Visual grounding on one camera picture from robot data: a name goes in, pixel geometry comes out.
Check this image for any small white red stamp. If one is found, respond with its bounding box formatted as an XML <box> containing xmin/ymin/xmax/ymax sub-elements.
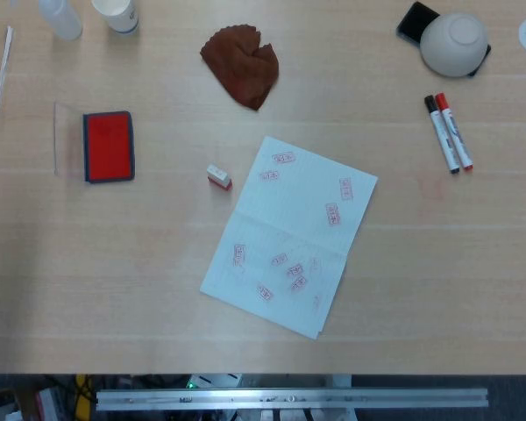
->
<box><xmin>206</xmin><ymin>163</ymin><xmax>234</xmax><ymax>193</ymax></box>

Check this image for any white stamped paper sheet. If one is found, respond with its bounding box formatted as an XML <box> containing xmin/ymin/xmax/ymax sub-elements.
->
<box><xmin>199</xmin><ymin>135</ymin><xmax>380</xmax><ymax>340</ymax></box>

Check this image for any red ink pad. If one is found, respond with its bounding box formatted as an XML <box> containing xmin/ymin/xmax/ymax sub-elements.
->
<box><xmin>82</xmin><ymin>110</ymin><xmax>136</xmax><ymax>183</ymax></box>

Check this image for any clear squeeze bottle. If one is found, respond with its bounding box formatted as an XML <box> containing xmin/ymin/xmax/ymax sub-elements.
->
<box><xmin>38</xmin><ymin>0</ymin><xmax>83</xmax><ymax>42</ymax></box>

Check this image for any white paper cup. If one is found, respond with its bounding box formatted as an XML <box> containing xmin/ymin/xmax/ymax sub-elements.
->
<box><xmin>90</xmin><ymin>0</ymin><xmax>140</xmax><ymax>35</ymax></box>

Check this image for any white box with green light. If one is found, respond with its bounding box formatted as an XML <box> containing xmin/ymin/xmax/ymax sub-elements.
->
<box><xmin>187</xmin><ymin>373</ymin><xmax>243</xmax><ymax>390</ymax></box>

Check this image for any brown cloth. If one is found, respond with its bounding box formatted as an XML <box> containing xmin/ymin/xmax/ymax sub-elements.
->
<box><xmin>199</xmin><ymin>25</ymin><xmax>281</xmax><ymax>111</ymax></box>

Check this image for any black capped whiteboard marker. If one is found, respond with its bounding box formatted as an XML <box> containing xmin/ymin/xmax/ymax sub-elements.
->
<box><xmin>423</xmin><ymin>95</ymin><xmax>461</xmax><ymax>175</ymax></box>

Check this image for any red capped whiteboard marker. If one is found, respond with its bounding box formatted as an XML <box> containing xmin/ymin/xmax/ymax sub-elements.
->
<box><xmin>434</xmin><ymin>92</ymin><xmax>474</xmax><ymax>172</ymax></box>

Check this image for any black flat phone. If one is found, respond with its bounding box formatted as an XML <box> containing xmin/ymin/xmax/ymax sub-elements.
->
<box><xmin>395</xmin><ymin>1</ymin><xmax>493</xmax><ymax>78</ymax></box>

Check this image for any beige upturned bowl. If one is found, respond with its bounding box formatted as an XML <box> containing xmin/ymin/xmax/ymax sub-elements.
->
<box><xmin>420</xmin><ymin>11</ymin><xmax>489</xmax><ymax>79</ymax></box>

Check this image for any aluminium rail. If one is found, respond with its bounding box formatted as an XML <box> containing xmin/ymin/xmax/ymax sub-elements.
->
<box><xmin>95</xmin><ymin>387</ymin><xmax>490</xmax><ymax>412</ymax></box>

